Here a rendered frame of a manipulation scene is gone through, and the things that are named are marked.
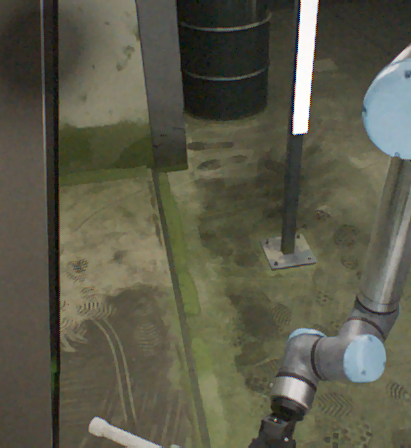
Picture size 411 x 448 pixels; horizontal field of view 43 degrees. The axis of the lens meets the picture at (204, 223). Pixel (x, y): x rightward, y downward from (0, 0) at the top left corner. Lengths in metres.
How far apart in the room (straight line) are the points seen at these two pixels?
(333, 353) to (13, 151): 0.90
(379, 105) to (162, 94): 2.03
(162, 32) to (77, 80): 0.46
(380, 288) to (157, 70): 1.81
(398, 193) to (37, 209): 0.74
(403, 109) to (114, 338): 1.48
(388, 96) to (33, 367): 0.53
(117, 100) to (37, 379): 2.31
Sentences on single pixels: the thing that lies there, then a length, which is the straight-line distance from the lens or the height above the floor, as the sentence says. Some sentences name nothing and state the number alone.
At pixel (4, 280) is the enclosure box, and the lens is 0.36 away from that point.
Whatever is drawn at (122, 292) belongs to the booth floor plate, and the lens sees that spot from 2.13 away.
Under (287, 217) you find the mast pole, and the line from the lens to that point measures 2.17.
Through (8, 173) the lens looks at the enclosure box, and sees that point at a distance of 0.31.
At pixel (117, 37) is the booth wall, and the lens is 2.57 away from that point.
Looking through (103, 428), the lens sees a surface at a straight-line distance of 1.16.
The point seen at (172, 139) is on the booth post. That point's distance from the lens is 2.79.
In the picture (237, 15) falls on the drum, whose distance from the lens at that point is 3.12.
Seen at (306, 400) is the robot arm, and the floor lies 0.58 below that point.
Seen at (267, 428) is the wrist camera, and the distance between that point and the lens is 1.04.
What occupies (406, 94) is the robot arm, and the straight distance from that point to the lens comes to 0.71.
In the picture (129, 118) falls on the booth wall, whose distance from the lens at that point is 2.72.
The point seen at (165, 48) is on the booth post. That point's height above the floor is 0.68.
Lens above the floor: 1.52
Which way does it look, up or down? 38 degrees down
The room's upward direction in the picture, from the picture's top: 3 degrees counter-clockwise
